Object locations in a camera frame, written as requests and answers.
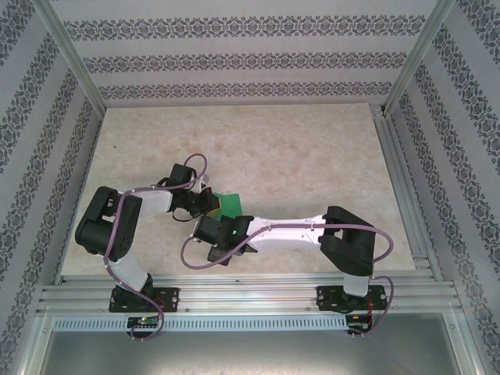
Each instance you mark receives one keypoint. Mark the green paper sheet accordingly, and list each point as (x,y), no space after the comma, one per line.
(230,203)

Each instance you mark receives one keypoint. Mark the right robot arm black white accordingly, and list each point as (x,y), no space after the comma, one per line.
(285,234)

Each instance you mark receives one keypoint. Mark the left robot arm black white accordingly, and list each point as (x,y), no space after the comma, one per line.
(101,226)

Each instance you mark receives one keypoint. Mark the grey metal sheet panel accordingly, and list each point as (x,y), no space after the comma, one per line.
(250,351)

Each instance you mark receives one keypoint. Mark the aluminium mounting rail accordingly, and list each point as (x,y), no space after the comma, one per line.
(242,293)

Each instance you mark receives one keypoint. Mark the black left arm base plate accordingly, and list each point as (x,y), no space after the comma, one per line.
(172,298)

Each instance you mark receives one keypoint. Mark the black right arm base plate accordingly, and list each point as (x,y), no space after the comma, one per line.
(326,298)

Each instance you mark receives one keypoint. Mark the aluminium side rail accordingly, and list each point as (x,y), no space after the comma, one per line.
(406,195)

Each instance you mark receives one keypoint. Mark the aluminium frame post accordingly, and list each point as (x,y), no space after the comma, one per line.
(418,54)
(70,54)

